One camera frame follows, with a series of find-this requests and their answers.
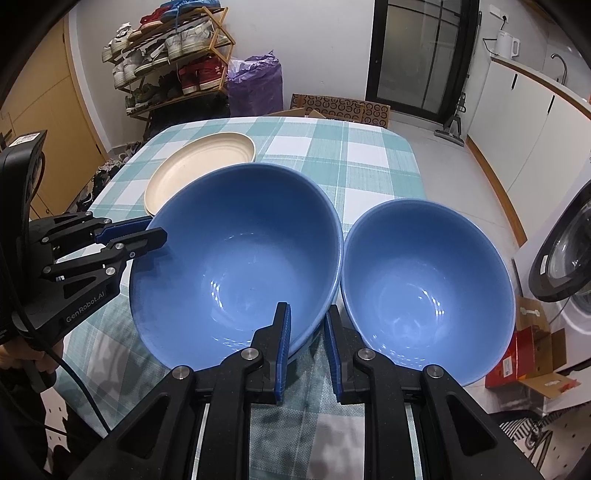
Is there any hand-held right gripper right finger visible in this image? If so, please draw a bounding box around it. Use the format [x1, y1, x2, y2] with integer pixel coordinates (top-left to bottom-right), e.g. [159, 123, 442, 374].
[324, 305, 546, 480]

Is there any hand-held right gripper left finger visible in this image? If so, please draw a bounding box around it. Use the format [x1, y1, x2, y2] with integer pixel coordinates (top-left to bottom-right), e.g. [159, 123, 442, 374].
[99, 302, 293, 480]

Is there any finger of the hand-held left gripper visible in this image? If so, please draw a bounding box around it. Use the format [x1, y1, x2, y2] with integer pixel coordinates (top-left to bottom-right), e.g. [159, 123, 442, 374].
[28, 213, 154, 253]
[39, 228, 168, 290]

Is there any blue ceramic bowl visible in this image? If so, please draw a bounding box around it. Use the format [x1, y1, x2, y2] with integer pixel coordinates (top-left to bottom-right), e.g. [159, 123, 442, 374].
[341, 198, 515, 387]
[129, 162, 345, 370]
[277, 231, 346, 365]

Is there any person's left hand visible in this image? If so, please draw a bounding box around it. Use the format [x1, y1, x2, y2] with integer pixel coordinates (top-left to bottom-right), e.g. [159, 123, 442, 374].
[0, 342, 58, 376]

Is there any pile of scattered sneakers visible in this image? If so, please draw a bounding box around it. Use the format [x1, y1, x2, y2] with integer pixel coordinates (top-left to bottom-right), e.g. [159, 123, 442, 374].
[76, 141, 145, 210]

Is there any yellow wooden door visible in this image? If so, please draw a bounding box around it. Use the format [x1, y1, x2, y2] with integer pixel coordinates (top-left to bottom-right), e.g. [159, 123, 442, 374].
[0, 18, 108, 219]

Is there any red cardboard box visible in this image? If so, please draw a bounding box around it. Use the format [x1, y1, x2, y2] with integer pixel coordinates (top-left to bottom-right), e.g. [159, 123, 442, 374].
[485, 295, 583, 398]

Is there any purple plastic bag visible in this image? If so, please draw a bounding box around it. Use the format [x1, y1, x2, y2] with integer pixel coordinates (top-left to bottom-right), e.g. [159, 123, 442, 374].
[227, 54, 284, 119]

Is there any wooden shoe rack with shoes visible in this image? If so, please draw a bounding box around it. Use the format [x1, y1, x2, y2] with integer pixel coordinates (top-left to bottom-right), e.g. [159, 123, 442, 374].
[102, 0, 232, 114]

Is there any teal plaid tablecloth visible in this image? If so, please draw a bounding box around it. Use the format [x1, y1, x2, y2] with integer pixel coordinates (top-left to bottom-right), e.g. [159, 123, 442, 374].
[60, 115, 462, 480]

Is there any black and white mat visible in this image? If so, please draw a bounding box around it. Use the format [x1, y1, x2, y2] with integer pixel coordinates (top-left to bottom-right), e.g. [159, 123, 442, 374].
[500, 408, 574, 455]

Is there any brown patterned cardboard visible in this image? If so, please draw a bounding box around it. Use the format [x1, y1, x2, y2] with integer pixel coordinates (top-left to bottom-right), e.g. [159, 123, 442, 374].
[291, 93, 391, 130]

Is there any white washing machine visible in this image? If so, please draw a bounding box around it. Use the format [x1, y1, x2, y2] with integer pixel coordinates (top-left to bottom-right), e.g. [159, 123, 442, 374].
[512, 178, 591, 376]

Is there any stick vacuum cleaner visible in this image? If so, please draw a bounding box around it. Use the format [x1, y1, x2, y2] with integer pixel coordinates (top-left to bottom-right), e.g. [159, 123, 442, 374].
[434, 90, 468, 147]

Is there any white kitchen base cabinet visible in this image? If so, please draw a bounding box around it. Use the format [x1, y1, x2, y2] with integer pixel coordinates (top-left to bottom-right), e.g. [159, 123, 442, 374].
[466, 54, 591, 223]

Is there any black framed glass door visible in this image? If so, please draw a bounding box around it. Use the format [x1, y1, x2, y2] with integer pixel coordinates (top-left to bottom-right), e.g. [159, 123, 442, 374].
[367, 0, 484, 124]

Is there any white electric kettle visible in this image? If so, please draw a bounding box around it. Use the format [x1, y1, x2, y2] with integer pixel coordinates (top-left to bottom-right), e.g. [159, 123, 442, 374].
[493, 33, 522, 61]

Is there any chrome kitchen faucet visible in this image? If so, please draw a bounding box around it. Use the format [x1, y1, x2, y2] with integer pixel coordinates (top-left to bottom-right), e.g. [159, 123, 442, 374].
[550, 53, 569, 86]

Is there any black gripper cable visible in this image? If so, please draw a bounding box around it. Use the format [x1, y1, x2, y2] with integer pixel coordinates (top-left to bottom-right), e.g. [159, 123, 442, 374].
[25, 318, 114, 437]

